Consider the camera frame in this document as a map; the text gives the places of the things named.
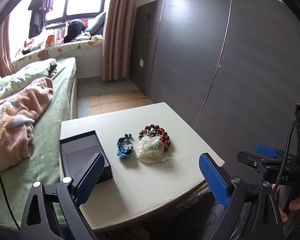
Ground pink curtain right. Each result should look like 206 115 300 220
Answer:
101 0 137 81

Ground pink curtain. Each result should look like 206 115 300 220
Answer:
0 16 15 77
101 0 137 81

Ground green bed sheet mattress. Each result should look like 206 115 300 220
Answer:
0 57 77 230

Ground black bag on window seat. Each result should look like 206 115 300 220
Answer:
63 19 87 43

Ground blue braided bracelet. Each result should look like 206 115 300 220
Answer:
116 133 135 158

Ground dark hanging clothes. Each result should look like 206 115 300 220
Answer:
28 0 53 38

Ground floral window seat cushion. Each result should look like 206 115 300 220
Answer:
12 38 103 71

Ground cardboard sheet on floor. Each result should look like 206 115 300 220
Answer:
89 89 151 115

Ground green floral pillow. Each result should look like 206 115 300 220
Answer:
0 58 57 100

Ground white wall socket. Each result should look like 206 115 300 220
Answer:
139 59 144 67

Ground black jewelry box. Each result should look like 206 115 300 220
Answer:
59 131 113 184

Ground pink fleece blanket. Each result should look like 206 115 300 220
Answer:
0 77 53 171

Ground white bedside table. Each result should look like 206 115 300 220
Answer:
60 102 224 232

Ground grey cushion on window seat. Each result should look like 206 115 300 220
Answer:
84 12 106 36

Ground pink curtain left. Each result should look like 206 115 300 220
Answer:
0 16 15 77

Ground white organza pouch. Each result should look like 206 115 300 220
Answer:
136 136 169 164

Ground person's right hand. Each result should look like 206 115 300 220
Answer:
275 187 300 223

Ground brown rudraksha bead bracelet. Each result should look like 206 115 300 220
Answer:
138 123 171 151

